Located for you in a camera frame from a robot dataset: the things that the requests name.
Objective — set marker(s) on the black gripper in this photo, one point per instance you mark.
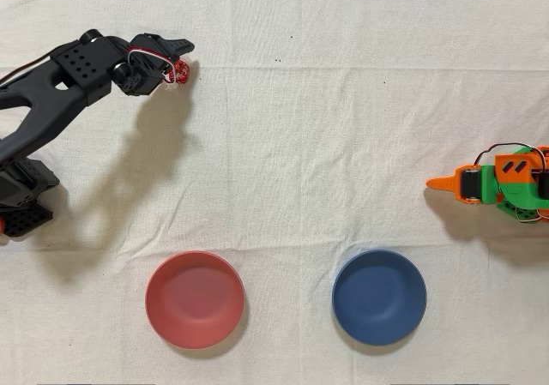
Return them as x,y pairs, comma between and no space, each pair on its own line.
159,45

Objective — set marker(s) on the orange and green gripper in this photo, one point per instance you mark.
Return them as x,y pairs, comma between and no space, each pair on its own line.
471,183

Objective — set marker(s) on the red candy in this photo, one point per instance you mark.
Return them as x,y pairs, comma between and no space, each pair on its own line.
181,72

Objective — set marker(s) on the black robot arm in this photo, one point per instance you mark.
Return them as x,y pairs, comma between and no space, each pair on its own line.
47,98

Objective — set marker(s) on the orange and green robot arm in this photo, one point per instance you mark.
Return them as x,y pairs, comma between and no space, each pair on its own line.
517,188

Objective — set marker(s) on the blue bowl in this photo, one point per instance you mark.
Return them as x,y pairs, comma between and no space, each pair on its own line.
379,297

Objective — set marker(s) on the red bowl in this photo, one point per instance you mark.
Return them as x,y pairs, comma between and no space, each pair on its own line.
195,301

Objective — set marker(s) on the white tablecloth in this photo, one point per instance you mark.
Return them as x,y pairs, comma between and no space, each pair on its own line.
300,145

